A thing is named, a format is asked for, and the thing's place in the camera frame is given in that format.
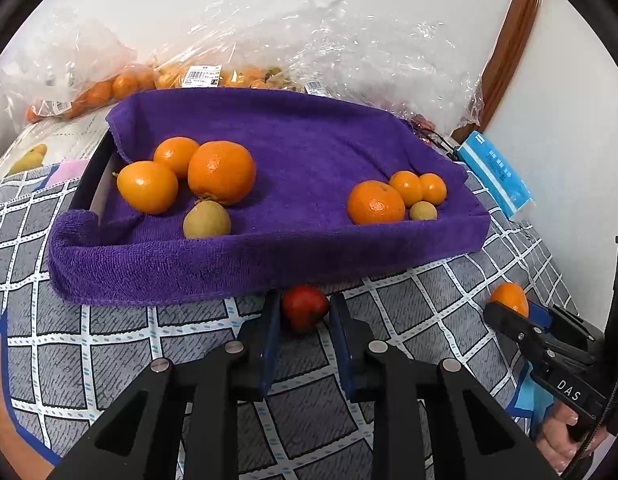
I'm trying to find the clear bag of small oranges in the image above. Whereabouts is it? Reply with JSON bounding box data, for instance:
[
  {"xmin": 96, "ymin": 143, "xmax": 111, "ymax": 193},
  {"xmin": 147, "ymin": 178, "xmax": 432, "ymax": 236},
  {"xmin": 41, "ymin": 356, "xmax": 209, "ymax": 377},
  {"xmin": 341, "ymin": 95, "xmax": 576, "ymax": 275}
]
[
  {"xmin": 0, "ymin": 10, "xmax": 154, "ymax": 126},
  {"xmin": 154, "ymin": 55, "xmax": 310, "ymax": 93}
]

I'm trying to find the large orange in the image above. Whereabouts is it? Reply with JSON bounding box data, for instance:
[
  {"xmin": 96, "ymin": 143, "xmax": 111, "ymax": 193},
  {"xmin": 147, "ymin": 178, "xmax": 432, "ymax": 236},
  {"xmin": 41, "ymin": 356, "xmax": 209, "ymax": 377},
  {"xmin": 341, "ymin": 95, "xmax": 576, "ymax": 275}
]
[
  {"xmin": 347, "ymin": 180, "xmax": 406, "ymax": 226},
  {"xmin": 187, "ymin": 140, "xmax": 257, "ymax": 207}
]

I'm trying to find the grey checked blanket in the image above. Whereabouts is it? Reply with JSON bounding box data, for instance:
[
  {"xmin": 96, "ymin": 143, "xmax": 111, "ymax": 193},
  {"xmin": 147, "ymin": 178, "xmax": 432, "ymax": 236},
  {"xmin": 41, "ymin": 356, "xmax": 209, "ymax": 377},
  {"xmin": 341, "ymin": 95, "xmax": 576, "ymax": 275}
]
[{"xmin": 0, "ymin": 160, "xmax": 580, "ymax": 480}]

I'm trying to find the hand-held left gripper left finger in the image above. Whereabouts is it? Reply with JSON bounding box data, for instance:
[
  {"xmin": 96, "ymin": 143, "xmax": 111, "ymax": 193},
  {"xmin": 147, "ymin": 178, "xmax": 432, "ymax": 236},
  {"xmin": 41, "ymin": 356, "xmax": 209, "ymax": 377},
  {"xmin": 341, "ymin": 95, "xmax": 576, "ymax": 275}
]
[{"xmin": 49, "ymin": 289, "xmax": 282, "ymax": 480}]

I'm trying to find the bag of red fruit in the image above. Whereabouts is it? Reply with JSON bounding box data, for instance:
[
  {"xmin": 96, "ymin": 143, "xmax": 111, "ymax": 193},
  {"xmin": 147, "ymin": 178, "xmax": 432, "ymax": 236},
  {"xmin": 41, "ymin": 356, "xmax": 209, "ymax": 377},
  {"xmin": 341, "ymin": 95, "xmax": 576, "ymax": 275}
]
[{"xmin": 414, "ymin": 127, "xmax": 462, "ymax": 161}]

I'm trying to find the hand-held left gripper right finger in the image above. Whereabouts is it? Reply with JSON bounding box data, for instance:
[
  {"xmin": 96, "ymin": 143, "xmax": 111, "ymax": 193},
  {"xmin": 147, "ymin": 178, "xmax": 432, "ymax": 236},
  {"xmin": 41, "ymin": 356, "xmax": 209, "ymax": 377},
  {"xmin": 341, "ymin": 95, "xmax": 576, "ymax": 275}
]
[{"xmin": 329, "ymin": 291, "xmax": 562, "ymax": 480}]

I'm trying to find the red tomato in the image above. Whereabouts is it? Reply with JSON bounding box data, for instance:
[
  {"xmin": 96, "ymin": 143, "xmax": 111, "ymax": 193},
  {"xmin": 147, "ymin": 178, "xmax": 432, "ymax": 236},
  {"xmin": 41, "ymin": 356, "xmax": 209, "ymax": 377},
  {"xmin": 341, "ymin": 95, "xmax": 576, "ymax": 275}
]
[{"xmin": 282, "ymin": 285, "xmax": 330, "ymax": 335}]

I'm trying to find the black tray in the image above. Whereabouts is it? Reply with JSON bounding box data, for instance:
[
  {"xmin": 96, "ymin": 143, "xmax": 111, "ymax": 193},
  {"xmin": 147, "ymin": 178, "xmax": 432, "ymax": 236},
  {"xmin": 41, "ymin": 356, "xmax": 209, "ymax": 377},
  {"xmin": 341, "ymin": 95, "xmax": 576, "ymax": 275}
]
[{"xmin": 70, "ymin": 130, "xmax": 120, "ymax": 216}]

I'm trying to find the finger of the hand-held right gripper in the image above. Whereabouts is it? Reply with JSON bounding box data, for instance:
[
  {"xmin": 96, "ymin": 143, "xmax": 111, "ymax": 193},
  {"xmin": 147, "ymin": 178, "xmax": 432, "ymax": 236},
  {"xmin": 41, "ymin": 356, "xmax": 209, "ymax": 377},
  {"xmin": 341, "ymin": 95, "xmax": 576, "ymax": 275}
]
[
  {"xmin": 528, "ymin": 301, "xmax": 606, "ymax": 357},
  {"xmin": 484, "ymin": 301, "xmax": 596, "ymax": 377}
]

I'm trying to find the purple towel-lined tray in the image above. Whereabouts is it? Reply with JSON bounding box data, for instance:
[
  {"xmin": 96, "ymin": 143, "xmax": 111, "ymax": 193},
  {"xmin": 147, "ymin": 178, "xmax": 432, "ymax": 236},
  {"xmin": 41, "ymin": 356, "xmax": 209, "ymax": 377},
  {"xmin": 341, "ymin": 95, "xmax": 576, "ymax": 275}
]
[{"xmin": 48, "ymin": 87, "xmax": 491, "ymax": 306}]

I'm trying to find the wooden door frame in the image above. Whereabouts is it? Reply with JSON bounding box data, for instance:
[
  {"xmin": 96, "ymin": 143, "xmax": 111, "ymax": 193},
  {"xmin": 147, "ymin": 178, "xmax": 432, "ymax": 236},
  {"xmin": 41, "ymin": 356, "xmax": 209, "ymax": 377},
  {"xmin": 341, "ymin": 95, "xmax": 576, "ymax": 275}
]
[{"xmin": 449, "ymin": 0, "xmax": 546, "ymax": 143}]

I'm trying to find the pack of red cherry tomatoes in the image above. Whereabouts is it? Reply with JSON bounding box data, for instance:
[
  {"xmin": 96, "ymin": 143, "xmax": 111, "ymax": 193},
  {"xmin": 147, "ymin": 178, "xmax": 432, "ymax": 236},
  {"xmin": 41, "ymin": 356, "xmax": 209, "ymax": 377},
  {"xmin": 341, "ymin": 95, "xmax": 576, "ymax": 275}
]
[{"xmin": 411, "ymin": 112, "xmax": 440, "ymax": 133}]

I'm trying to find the small yellow loquat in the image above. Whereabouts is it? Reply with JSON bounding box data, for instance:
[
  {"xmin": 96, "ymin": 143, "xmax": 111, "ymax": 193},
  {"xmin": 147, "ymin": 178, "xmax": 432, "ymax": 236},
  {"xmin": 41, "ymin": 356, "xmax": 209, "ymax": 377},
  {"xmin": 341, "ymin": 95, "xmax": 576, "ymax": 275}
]
[
  {"xmin": 183, "ymin": 200, "xmax": 233, "ymax": 240},
  {"xmin": 409, "ymin": 200, "xmax": 438, "ymax": 222}
]

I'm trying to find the person's right hand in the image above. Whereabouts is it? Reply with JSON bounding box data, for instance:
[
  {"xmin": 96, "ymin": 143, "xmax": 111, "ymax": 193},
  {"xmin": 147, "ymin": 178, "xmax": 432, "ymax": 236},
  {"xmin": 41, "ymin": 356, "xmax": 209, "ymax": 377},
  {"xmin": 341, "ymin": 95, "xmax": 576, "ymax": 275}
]
[{"xmin": 535, "ymin": 400, "xmax": 610, "ymax": 476}]

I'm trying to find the printed paper sheet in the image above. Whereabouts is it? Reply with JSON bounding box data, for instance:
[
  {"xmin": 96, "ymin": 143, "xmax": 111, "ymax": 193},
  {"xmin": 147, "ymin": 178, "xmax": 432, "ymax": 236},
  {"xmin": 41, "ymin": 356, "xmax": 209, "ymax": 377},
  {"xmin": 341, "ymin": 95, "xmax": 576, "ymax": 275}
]
[{"xmin": 0, "ymin": 110, "xmax": 112, "ymax": 181}]

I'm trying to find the crumpled clear plastic wrap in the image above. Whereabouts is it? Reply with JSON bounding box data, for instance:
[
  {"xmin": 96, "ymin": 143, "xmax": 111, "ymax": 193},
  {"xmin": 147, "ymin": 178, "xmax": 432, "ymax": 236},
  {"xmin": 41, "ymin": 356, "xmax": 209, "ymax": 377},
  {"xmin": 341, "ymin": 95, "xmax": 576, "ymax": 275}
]
[{"xmin": 154, "ymin": 0, "xmax": 484, "ymax": 126}]

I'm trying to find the blue tissue pack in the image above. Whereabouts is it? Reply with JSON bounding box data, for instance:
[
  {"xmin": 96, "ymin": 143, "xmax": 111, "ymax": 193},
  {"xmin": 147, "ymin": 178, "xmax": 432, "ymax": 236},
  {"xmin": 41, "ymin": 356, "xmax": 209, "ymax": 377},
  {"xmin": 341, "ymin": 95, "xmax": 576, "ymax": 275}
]
[{"xmin": 459, "ymin": 131, "xmax": 537, "ymax": 220}]

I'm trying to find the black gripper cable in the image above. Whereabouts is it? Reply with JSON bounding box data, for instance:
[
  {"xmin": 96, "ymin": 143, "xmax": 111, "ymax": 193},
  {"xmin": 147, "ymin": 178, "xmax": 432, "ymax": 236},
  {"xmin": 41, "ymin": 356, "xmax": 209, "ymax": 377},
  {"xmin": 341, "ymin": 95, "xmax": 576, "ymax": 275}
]
[{"xmin": 561, "ymin": 410, "xmax": 618, "ymax": 480}]

